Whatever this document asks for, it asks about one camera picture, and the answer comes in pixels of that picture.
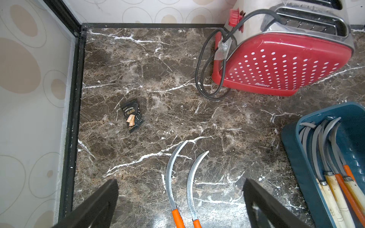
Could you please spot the red dotted toaster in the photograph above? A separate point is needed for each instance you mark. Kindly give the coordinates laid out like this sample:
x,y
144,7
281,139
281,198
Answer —
x,y
277,47

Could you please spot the wooden handle sickle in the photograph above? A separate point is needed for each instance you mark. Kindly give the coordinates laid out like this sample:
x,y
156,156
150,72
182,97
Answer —
x,y
303,135
349,182
332,181

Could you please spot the teal plastic storage box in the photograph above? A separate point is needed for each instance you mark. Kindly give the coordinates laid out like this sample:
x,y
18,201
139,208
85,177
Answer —
x,y
351,141

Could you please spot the orange handle sickle small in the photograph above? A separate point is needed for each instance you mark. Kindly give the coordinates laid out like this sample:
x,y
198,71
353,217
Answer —
x,y
344,164

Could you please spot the black snack packet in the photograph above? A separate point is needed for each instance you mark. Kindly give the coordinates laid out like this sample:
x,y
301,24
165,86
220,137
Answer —
x,y
132,114

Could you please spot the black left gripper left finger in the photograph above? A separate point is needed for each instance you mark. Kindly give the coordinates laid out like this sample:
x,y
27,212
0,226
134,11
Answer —
x,y
96,211

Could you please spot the wooden handle sickle diagonal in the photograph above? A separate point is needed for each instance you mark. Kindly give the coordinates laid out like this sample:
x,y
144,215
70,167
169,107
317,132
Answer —
x,y
323,185

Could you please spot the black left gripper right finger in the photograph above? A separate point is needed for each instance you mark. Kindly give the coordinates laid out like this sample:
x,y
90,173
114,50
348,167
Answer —
x,y
264,211

